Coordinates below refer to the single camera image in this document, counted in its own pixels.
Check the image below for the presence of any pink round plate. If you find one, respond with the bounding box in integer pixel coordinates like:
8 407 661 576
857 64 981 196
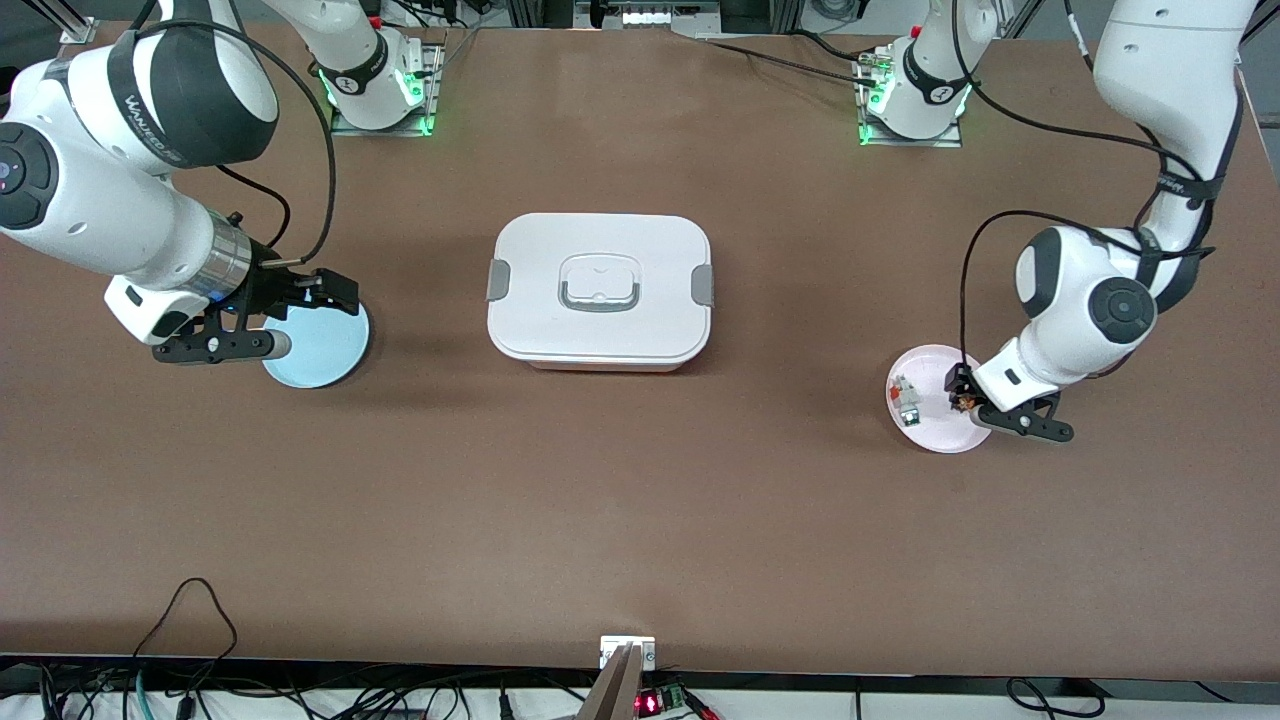
886 344 996 454

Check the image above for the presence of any light blue round plate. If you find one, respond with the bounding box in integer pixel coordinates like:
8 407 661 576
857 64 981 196
262 298 371 389

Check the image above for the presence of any white lidded lunch box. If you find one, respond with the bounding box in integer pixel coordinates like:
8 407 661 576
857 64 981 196
487 212 715 373

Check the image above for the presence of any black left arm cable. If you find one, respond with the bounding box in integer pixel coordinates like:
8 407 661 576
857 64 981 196
950 0 1226 366

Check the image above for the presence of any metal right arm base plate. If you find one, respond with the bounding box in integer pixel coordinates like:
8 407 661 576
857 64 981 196
330 40 446 138

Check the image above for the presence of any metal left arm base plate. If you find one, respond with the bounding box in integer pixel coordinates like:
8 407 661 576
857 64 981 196
855 50 966 149

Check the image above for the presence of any black coiled floor cable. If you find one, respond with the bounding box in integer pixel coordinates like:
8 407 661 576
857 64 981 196
1008 678 1106 719

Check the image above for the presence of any aluminium corner post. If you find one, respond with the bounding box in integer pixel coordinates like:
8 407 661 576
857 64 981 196
58 0 101 46

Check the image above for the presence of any black looped cable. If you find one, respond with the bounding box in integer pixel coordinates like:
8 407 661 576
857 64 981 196
130 578 239 661

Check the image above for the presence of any black cable along table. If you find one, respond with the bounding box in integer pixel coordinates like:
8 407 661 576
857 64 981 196
700 36 881 89

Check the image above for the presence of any aluminium frame rail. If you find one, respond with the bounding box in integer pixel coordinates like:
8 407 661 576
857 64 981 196
505 0 801 31

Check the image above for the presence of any white metal bracket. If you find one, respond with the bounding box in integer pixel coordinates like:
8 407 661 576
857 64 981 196
600 636 657 671

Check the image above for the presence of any grey camera mount bar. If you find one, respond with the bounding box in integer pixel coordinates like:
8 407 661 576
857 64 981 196
578 643 646 720

